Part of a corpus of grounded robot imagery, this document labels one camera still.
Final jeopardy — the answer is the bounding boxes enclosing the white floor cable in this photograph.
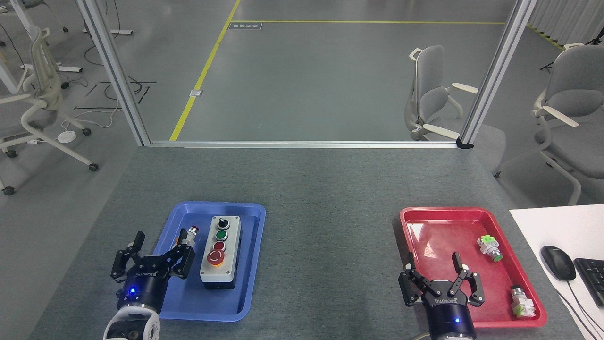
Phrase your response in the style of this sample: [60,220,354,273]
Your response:
[60,94,124,134]

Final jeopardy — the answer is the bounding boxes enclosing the red push button orange block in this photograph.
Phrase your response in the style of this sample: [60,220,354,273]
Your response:
[176,226,200,249]

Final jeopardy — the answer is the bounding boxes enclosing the grey office chair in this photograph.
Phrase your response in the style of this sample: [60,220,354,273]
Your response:
[404,45,507,176]
[493,43,604,206]

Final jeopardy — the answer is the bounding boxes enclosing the black keyboard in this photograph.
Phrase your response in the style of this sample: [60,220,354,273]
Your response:
[573,257,604,308]

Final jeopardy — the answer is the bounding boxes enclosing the white mesh office chair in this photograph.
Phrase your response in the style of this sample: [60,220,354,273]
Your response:
[0,26,100,196]

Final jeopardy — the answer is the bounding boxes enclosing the white desk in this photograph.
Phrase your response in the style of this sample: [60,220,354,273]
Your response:
[509,204,604,340]

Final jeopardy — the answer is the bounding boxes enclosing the silver push button green block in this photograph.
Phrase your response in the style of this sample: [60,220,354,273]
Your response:
[510,285,537,319]

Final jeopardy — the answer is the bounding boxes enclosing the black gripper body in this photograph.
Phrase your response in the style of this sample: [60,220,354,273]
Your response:
[116,256,175,315]
[421,279,477,340]

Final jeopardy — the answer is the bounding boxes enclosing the white curtain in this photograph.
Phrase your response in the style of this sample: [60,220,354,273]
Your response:
[525,0,604,46]

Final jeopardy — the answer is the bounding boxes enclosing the black mouse cable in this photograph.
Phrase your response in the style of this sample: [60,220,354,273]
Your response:
[556,279,604,340]

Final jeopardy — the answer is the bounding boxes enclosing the silver aluminium post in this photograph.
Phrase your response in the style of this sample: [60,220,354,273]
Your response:
[456,0,538,150]
[75,0,152,147]

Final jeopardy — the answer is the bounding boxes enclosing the black tripod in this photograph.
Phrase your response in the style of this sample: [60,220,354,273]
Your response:
[539,37,604,74]

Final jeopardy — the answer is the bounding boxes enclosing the red plastic tray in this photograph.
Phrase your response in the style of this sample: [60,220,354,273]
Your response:
[399,206,548,329]

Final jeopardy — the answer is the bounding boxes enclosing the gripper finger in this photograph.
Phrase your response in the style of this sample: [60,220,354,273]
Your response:
[110,231,146,283]
[398,252,434,308]
[162,243,196,281]
[447,252,487,308]

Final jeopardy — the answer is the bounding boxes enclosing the grey control box with buttons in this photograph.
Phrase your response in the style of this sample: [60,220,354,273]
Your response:
[199,215,243,290]

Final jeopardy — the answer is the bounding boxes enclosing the blue plastic tray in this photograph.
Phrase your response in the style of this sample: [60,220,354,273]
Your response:
[149,202,267,323]

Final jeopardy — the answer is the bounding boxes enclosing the black computer mouse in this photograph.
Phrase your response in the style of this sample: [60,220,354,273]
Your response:
[540,246,577,282]

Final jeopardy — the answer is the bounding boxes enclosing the green push button switch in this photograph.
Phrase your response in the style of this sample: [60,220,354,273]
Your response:
[477,235,504,263]

